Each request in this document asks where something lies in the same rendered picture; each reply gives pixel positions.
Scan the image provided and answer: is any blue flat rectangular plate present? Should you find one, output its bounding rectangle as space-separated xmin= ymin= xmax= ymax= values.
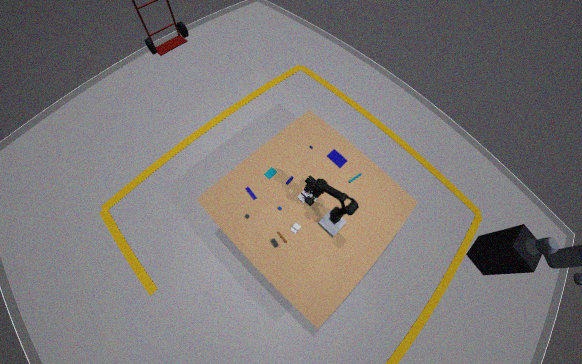
xmin=327 ymin=150 xmax=348 ymax=168

